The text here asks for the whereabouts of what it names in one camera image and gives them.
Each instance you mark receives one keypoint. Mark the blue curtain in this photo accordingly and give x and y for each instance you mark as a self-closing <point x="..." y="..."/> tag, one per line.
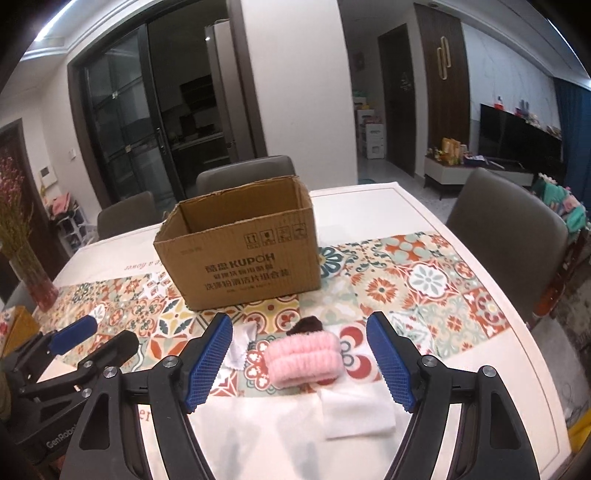
<point x="575" y="120"/>

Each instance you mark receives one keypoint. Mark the yellow paper bag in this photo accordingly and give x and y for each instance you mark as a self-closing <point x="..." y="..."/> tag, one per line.
<point x="450" y="148"/>

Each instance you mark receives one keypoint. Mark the silver refrigerator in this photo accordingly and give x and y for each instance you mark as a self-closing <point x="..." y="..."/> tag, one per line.
<point x="226" y="92"/>

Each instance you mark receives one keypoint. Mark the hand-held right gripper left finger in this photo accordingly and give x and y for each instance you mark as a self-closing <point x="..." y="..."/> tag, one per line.
<point x="210" y="364"/>

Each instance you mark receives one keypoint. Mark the wood slat wall panel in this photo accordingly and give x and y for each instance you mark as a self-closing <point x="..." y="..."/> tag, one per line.
<point x="459" y="92"/>

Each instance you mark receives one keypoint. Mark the white storage boxes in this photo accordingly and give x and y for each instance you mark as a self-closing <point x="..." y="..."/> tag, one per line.
<point x="371" y="136"/>

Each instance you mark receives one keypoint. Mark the white television cabinet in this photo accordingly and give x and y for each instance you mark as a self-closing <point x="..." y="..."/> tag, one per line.
<point x="461" y="177"/>

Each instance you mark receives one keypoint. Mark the pink fluffy headband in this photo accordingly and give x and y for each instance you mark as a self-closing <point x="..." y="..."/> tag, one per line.
<point x="300" y="357"/>

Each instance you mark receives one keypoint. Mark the small white cloth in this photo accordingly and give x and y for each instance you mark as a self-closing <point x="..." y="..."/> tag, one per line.
<point x="240" y="346"/>

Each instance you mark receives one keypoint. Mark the black television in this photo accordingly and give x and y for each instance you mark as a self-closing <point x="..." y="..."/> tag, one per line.
<point x="517" y="136"/>

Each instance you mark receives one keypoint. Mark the wicker tissue box floral cover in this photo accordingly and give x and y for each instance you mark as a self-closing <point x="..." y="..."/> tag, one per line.
<point x="18" y="327"/>

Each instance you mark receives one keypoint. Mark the glass vase with dried flowers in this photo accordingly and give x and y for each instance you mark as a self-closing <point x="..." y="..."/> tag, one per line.
<point x="18" y="152"/>

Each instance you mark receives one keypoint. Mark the white wall intercom panel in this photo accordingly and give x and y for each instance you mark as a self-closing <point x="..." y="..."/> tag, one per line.
<point x="46" y="173"/>

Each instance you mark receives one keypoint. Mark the pile of colourful clothes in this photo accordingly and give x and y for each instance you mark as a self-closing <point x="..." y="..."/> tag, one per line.
<point x="565" y="203"/>

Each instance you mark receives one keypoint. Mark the grey dining chair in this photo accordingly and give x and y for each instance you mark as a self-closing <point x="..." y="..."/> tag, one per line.
<point x="503" y="240"/>
<point x="127" y="217"/>
<point x="240" y="173"/>

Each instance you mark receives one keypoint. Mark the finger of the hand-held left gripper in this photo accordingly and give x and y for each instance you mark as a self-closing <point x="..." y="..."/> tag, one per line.
<point x="115" y="347"/>
<point x="74" y="334"/>

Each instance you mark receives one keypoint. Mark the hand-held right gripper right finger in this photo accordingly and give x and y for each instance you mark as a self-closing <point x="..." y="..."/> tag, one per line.
<point x="392" y="364"/>

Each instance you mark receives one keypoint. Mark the dried pink flower bunch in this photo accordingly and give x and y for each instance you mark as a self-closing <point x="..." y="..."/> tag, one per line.
<point x="14" y="207"/>

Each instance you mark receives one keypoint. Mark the dark sliding glass door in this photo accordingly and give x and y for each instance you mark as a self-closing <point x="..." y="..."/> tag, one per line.
<point x="129" y="106"/>

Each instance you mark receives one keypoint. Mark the dark hallway door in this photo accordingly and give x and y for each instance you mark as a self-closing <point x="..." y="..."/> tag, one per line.
<point x="399" y="101"/>

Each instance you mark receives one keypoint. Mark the ceiling light strip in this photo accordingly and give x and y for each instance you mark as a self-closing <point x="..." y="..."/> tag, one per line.
<point x="60" y="21"/>

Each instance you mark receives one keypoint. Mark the shoe rack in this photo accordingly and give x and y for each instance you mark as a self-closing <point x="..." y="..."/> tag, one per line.
<point x="69" y="226"/>

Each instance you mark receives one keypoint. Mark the white folded towel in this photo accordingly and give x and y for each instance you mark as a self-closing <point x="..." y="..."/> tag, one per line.
<point x="355" y="413"/>

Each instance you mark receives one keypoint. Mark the brown cardboard box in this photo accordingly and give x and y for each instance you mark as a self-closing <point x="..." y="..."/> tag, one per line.
<point x="240" y="272"/>

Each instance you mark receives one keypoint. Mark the dark brown fuzzy scrunchie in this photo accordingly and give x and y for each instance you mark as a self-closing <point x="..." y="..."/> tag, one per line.
<point x="305" y="324"/>

